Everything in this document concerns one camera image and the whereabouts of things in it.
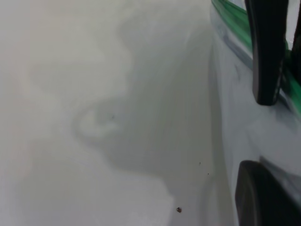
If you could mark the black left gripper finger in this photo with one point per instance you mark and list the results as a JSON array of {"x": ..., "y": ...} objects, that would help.
[{"x": 263, "y": 200}]

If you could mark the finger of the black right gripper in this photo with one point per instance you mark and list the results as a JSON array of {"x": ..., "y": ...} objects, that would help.
[
  {"x": 297, "y": 56},
  {"x": 266, "y": 47}
]

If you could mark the clear zip bag green zipper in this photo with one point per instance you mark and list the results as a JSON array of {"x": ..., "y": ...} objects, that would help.
[{"x": 237, "y": 99}]

